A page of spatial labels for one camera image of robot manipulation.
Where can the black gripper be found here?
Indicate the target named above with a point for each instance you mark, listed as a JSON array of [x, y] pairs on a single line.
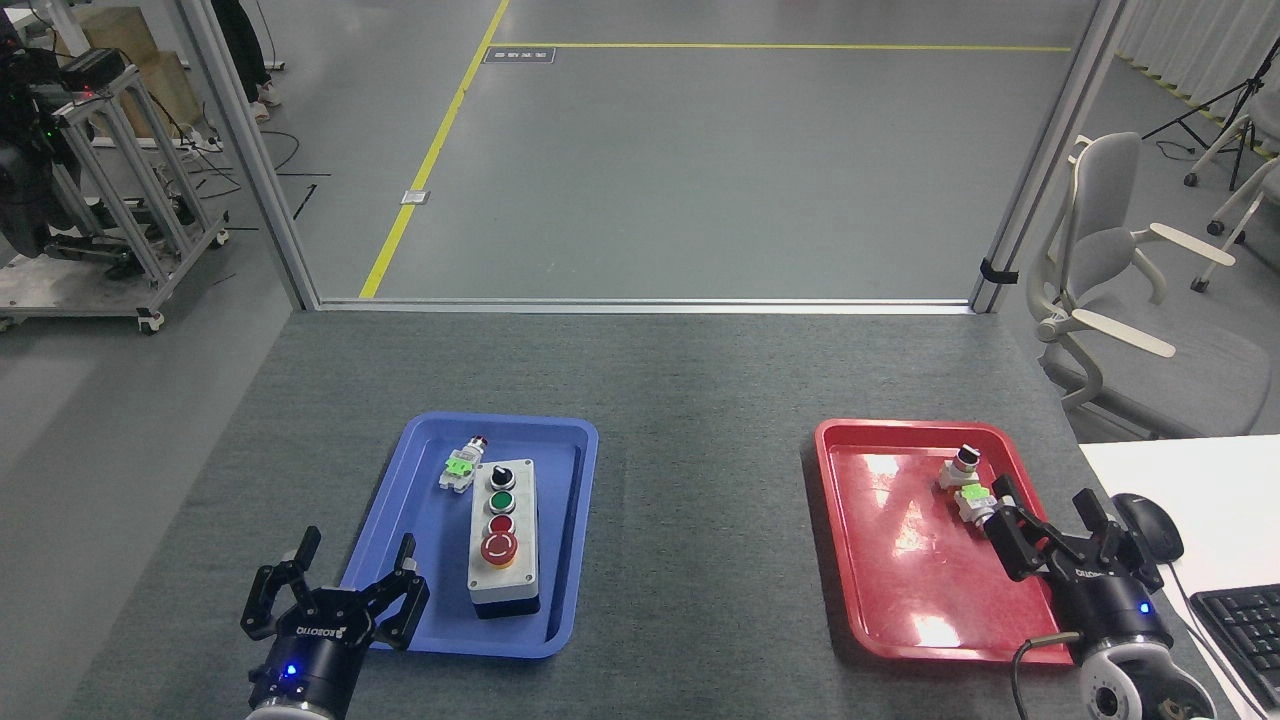
[[315, 655], [1110, 600]]

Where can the grey control box with buttons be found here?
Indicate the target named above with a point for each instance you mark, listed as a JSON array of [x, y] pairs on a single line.
[[503, 580]]

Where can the brown cardboard box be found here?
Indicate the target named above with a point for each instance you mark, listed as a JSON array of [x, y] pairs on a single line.
[[160, 85]]

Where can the black computer mouse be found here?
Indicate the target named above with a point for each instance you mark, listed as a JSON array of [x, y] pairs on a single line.
[[1160, 525]]

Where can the blue plastic tray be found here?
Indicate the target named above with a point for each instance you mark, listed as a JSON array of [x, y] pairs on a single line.
[[440, 540]]

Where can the white desk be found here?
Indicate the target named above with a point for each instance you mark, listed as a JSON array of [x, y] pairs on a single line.
[[1215, 480]]

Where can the red plastic tray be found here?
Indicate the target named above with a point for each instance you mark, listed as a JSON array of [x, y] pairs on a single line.
[[900, 560]]

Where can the grey office chair with armrests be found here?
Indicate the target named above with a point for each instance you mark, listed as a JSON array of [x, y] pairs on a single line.
[[1150, 370]]

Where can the black keyboard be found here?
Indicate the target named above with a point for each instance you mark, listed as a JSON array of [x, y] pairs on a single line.
[[1245, 630]]

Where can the grey wheeled chair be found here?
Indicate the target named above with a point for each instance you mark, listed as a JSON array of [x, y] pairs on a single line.
[[1255, 195]]

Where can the silver floor outlet plate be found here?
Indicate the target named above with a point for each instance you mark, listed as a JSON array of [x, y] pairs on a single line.
[[415, 197]]

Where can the black tripod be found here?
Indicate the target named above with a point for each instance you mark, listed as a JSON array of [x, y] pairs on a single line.
[[1235, 95]]

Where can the black robot equipment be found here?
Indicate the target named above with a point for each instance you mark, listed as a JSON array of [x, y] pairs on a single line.
[[20, 180]]

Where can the dark floor sign plate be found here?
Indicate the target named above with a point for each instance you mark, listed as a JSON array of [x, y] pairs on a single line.
[[519, 55]]

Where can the green push button switch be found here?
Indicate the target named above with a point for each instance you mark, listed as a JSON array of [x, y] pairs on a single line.
[[972, 502]]

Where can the black selector switch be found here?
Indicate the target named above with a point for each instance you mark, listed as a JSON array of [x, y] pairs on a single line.
[[960, 468]]

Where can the red push button switch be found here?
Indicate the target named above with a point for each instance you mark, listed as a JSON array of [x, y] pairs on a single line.
[[460, 468]]

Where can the black clip on post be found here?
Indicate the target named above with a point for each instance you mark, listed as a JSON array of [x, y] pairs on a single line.
[[998, 271]]

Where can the silver aluminium post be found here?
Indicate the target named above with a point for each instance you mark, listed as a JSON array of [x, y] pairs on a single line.
[[250, 150], [1050, 150]]

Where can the aluminium frame cart on wheels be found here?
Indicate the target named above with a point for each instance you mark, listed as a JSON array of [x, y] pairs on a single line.
[[120, 180]]

